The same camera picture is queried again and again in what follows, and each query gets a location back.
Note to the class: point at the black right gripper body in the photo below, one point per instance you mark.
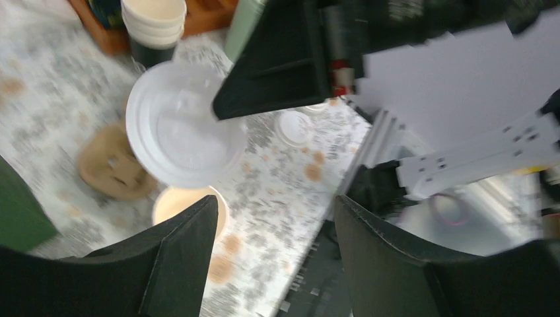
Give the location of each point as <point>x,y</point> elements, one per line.
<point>358,28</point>

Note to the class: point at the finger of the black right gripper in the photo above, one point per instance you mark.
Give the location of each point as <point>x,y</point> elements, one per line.
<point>282,66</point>

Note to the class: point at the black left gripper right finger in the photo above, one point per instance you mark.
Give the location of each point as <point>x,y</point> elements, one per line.
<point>392,272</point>

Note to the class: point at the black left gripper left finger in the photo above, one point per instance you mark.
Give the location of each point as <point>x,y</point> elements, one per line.
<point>161,271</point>

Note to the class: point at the green paper bag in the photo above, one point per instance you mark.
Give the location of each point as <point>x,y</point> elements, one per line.
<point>24,225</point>

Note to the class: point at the green straw holder cup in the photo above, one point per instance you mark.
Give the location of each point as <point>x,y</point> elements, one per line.
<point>244,19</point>

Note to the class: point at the stack of paper cups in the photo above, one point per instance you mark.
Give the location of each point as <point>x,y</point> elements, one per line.
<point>154,29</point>

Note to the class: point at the floral table mat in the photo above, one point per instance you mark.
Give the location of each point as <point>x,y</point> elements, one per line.
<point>58,89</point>

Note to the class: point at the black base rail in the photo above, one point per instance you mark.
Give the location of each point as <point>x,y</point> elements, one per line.
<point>320,287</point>

